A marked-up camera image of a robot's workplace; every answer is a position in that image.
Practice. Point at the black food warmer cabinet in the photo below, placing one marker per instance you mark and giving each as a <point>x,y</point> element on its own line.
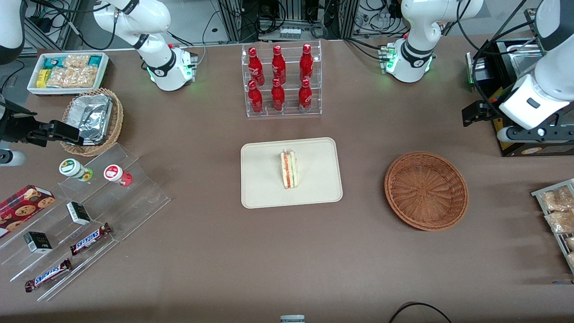
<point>538,150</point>

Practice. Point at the triangular sandwich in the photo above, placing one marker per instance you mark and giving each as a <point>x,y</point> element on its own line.
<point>289,170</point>

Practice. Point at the white power strip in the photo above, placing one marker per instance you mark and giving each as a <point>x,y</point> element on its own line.
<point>290,33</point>

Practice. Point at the clear acrylic bottle rack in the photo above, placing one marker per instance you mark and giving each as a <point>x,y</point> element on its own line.
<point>289,112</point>

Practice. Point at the small clear nut bag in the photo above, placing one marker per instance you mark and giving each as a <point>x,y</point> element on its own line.
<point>76,61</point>

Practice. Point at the silver box with green light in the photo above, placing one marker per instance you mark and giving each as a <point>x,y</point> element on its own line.
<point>477,67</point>

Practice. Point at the aluminium foil container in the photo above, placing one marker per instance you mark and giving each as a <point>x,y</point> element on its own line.
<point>92,114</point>

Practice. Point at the teal snack packet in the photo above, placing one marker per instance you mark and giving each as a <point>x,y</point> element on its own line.
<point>95,60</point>
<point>53,63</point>

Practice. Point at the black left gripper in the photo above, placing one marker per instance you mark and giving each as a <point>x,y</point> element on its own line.
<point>490,107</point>

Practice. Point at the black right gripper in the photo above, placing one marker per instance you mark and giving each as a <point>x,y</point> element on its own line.
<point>14,127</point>

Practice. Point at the yellow snack packet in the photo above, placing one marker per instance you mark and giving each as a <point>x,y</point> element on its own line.
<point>42,78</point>

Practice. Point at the red lid cup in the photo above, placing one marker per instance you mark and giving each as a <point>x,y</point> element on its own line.
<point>114,173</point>

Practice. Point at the red cola bottle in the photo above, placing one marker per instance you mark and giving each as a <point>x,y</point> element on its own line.
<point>255,98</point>
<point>277,96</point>
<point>278,65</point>
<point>254,65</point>
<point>305,96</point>
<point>306,63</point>

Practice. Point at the large clear nut bag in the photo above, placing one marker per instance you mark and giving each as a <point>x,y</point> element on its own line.
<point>71,77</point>

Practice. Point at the clear acrylic stepped stand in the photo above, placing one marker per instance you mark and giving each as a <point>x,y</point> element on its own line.
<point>134,202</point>

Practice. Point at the light wicker basket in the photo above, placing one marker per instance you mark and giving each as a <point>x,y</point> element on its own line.
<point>117,121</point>

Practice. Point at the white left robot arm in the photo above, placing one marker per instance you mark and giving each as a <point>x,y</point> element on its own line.
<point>412,54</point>

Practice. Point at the white rectangular snack bin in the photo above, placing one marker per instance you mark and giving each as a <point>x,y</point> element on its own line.
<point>105,67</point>

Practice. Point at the brown Snickers bar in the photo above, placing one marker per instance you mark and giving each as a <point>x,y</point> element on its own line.
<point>89,239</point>
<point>48,275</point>

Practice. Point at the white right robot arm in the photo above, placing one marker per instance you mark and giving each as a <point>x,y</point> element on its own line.
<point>157,67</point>

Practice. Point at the green lid cup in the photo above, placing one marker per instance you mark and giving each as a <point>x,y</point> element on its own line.
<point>71,168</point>

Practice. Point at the beige plastic tray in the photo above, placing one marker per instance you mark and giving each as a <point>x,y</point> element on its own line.
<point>260,172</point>

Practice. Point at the small black box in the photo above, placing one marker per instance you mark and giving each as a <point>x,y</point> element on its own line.
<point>37,242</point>
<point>79,213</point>

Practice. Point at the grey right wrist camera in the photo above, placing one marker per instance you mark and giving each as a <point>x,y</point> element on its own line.
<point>13,158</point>

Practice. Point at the clear bag of pastry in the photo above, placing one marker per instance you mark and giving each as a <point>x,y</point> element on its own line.
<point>558,199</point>
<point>560,222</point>

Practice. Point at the brown round wicker basket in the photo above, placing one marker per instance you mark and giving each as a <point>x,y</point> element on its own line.
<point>426,193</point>

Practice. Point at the steel food pan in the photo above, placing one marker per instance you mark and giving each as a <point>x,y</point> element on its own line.
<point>527,58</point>

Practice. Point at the red cookie box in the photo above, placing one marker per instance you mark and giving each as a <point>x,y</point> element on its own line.
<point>22,208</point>

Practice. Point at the small grey device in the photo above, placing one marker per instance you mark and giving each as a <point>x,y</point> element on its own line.
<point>292,319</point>

